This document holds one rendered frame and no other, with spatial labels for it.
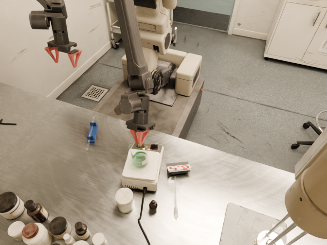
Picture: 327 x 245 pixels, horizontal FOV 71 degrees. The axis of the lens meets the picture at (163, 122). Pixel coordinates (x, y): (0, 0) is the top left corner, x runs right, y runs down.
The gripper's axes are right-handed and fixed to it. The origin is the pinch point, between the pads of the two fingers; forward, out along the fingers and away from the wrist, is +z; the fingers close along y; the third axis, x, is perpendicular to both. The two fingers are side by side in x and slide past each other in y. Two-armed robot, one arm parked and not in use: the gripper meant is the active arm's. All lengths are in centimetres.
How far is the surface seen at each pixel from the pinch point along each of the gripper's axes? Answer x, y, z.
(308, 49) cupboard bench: 243, 56, -51
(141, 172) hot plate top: -10.9, 8.7, 4.9
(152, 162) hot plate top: -5.8, 9.8, 2.5
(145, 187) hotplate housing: -10.1, 10.5, 10.8
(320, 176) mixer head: -34, 54, -21
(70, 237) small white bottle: -34.7, 0.4, 18.9
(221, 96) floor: 166, -12, 4
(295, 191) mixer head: -30, 52, -16
